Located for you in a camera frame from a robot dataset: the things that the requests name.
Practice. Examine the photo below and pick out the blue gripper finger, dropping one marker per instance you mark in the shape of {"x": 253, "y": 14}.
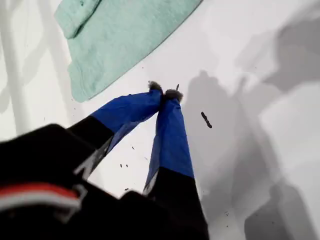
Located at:
{"x": 172, "y": 150}
{"x": 130, "y": 110}

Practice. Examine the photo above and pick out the pale green T-shirt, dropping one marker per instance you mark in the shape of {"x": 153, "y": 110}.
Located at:
{"x": 120, "y": 37}

